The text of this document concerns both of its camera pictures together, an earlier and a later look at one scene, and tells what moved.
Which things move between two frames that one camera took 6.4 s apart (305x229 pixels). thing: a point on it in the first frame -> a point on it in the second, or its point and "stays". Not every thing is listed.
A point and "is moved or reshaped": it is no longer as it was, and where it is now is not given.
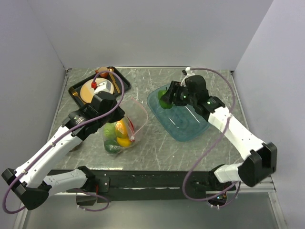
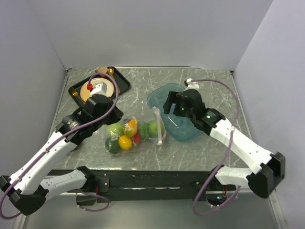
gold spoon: [112, 69] stays
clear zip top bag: [120, 137] is moved or reshaped
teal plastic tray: [181, 122] stays
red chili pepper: [131, 125] -> [137, 138]
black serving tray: [122, 81] stays
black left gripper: [119, 114] stays
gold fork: [75, 93] stays
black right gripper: [175, 88] -> [172, 96]
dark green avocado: [111, 146] stays
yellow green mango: [121, 129] -> [130, 128]
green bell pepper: [165, 105] -> [144, 130]
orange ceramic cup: [103, 75] stays
